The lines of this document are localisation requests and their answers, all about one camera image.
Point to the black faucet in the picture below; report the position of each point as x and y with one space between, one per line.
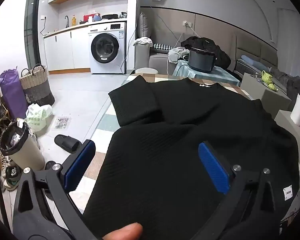
68 22

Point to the yellow bottle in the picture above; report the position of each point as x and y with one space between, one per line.
73 21

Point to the green teapot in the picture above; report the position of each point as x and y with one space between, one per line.
266 76

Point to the large grey box table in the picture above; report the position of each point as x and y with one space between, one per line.
255 85

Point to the dark glass door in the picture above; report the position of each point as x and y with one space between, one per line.
32 30

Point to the white wall socket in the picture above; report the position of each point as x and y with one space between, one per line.
186 23

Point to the green black sneaker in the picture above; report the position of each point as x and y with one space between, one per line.
11 177

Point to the light blue pillow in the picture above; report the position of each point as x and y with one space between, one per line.
251 61

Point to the black slipper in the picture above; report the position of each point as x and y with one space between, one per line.
67 143

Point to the green white plastic bag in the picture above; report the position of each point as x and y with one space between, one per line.
37 117

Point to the white trash bin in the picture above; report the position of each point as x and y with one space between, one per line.
27 152

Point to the dark grey clothes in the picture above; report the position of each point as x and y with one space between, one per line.
290 80

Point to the person's left hand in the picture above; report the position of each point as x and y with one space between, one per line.
125 232

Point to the round grey stool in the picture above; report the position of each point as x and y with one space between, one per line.
145 70

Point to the grey cushion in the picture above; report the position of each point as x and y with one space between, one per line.
145 27

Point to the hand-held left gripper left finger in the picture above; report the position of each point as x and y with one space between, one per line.
80 162

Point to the woven laundry basket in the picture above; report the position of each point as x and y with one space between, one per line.
37 87

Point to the white washing machine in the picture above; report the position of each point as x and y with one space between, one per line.
107 62

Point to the black pan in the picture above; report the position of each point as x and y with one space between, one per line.
110 16

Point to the small grey box table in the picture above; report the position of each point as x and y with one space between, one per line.
283 120

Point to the black jacket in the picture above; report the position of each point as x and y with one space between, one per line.
222 55

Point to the checked blanket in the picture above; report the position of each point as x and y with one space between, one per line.
107 125

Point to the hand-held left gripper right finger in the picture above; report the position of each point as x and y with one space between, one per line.
213 167

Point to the houndstooth pillow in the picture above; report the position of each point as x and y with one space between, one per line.
162 46

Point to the green cup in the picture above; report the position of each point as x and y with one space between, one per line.
272 86

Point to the purple bag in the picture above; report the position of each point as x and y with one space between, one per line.
11 92

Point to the light blue cloth covered table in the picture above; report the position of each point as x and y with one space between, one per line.
222 76

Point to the pale grey clothes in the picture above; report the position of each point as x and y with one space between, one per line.
175 53

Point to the white lower kitchen cabinets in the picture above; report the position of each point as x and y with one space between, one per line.
65 50

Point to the black knit shirt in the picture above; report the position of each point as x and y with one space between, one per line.
165 155

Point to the white cloth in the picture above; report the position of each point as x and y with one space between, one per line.
143 40

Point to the grey sofa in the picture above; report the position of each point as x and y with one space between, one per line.
158 61

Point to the black round cooker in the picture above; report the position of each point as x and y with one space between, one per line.
201 61

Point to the small clear packet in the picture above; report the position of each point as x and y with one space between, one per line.
62 122

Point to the red box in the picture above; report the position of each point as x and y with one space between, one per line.
88 17

